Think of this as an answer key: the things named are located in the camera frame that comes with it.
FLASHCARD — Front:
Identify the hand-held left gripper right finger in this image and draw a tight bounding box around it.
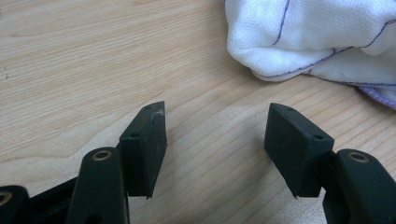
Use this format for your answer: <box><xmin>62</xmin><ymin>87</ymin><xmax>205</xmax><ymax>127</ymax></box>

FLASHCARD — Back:
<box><xmin>263</xmin><ymin>103</ymin><xmax>335</xmax><ymax>199</ymax></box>

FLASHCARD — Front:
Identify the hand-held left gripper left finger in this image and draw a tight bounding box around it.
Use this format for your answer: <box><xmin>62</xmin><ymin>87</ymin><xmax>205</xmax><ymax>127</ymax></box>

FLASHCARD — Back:
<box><xmin>119</xmin><ymin>100</ymin><xmax>168</xmax><ymax>200</ymax></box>

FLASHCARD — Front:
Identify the white cloth with purple trim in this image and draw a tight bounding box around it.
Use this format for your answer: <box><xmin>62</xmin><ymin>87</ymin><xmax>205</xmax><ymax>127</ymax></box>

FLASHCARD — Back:
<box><xmin>222</xmin><ymin>0</ymin><xmax>396</xmax><ymax>111</ymax></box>

